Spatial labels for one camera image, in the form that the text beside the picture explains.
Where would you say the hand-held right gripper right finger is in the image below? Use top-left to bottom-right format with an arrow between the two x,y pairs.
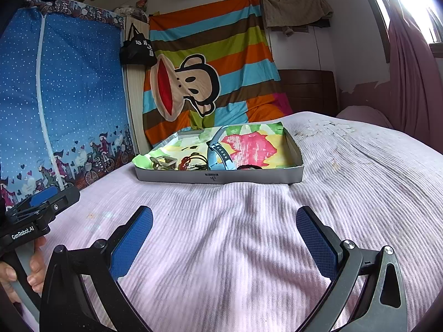
295,205 -> 421,332

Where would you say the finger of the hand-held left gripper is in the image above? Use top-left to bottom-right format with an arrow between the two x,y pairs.
16,187 -> 81,230
5,185 -> 59,215

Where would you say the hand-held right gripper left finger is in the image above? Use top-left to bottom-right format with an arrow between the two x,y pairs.
39,205 -> 154,332

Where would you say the person's left hand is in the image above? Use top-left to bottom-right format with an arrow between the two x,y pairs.
0,236 -> 47,298

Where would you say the beige hair claw clip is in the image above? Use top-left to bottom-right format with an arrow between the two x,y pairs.
150,155 -> 180,172

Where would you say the painted paper sheet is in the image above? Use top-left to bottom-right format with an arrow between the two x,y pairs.
132,122 -> 295,172

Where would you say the blue printed fabric wardrobe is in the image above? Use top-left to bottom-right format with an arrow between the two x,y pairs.
0,0 -> 135,208

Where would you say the pink pillow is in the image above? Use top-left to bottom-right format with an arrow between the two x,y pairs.
336,105 -> 393,130

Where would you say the dark wooden headboard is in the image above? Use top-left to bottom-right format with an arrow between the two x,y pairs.
277,69 -> 340,118

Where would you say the black tote bag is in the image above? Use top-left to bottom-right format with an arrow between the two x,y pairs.
119,24 -> 158,66

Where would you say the pink curtain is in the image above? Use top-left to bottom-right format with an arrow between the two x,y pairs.
384,5 -> 443,139

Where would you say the striped monkey print sheet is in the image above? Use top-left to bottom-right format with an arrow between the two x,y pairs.
142,0 -> 295,149

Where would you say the hanging olive towel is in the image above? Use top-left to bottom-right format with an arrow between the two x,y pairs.
260,0 -> 334,37

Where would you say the window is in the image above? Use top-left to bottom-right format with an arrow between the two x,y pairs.
360,0 -> 443,59

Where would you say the brown flower hair tie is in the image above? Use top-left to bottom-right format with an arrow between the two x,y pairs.
187,152 -> 212,172

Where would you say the blue strap wristwatch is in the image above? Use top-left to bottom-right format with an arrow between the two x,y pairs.
206,125 -> 239,172

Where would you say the thin wall cable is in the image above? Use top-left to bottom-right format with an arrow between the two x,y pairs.
312,24 -> 322,71

